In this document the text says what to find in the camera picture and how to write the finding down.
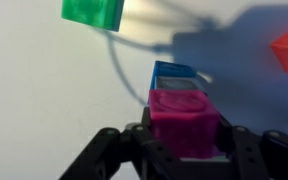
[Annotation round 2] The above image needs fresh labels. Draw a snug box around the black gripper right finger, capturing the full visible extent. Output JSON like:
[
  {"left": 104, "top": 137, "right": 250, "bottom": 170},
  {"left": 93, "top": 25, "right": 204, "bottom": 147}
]
[{"left": 217, "top": 114, "right": 288, "bottom": 180}]

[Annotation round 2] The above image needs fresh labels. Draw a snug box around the orange block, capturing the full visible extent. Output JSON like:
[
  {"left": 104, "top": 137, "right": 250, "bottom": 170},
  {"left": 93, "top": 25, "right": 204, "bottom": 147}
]
[{"left": 269, "top": 21, "right": 288, "bottom": 80}]

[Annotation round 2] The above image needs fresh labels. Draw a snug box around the magenta block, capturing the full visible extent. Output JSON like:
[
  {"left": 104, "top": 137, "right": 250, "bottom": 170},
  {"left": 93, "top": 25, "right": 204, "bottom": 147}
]
[{"left": 147, "top": 88, "right": 221, "bottom": 160}]

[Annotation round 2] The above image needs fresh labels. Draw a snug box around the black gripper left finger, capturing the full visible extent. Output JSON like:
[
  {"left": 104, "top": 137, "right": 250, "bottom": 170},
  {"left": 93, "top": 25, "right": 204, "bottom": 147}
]
[{"left": 58, "top": 106, "right": 182, "bottom": 180}]

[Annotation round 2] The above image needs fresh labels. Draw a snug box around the green block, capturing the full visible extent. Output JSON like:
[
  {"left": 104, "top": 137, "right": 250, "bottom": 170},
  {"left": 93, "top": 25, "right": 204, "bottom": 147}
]
[{"left": 60, "top": 0, "right": 125, "bottom": 33}]

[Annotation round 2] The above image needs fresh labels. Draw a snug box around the blue block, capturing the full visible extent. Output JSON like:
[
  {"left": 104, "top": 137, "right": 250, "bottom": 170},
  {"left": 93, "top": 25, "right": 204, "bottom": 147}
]
[{"left": 149, "top": 60, "right": 198, "bottom": 91}]

